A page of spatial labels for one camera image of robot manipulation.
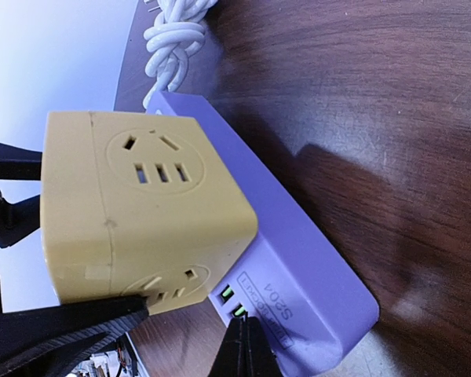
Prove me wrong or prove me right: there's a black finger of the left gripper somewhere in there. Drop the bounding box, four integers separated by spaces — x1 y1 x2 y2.
0 143 42 248

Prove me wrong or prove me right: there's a white knotted cable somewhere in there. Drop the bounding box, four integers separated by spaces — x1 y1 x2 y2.
141 0 217 109

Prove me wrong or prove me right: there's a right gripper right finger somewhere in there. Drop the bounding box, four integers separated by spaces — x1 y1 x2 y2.
208 316 283 377

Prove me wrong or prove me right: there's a purple power strip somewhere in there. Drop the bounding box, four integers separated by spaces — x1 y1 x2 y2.
147 92 379 376

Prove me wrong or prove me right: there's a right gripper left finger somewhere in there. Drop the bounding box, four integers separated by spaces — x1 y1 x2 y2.
0 295 148 376

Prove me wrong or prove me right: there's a yellow cube socket adapter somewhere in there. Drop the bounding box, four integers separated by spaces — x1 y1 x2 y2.
40 112 257 314

